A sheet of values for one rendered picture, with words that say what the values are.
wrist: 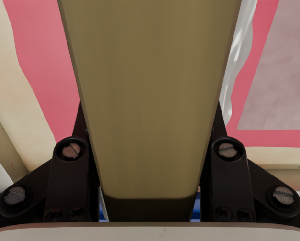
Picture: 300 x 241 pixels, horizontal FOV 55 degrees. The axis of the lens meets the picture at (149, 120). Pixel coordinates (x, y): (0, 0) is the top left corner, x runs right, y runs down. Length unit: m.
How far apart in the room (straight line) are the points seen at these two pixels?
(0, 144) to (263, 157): 0.32
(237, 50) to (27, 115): 0.23
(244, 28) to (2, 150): 0.29
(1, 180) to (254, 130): 0.31
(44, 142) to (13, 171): 0.05
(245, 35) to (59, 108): 0.20
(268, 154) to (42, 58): 0.29
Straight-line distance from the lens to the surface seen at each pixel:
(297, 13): 0.28
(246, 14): 0.26
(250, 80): 0.31
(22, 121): 0.36
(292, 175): 0.45
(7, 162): 0.39
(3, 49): 0.30
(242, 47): 0.27
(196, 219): 0.42
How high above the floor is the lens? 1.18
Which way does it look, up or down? 43 degrees down
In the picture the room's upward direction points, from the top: 179 degrees clockwise
